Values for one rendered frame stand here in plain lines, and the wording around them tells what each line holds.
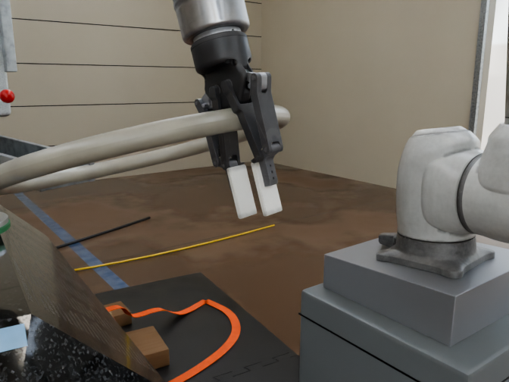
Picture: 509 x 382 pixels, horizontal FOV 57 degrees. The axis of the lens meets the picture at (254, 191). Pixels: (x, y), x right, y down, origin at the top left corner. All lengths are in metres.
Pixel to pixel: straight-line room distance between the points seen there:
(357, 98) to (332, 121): 0.55
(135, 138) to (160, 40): 6.44
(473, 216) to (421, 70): 4.94
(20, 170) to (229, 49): 0.29
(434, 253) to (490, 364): 0.22
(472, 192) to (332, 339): 0.41
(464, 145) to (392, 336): 0.38
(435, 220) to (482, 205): 0.11
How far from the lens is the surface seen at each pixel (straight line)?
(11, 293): 1.00
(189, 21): 0.62
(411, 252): 1.00
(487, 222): 0.89
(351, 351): 1.02
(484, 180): 0.88
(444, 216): 0.94
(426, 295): 0.92
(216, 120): 0.58
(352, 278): 1.03
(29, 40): 6.44
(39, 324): 0.91
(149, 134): 0.56
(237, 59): 0.60
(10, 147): 1.23
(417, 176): 0.96
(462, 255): 1.01
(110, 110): 6.68
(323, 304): 1.04
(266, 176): 0.59
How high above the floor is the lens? 1.25
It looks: 13 degrees down
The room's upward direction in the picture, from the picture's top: straight up
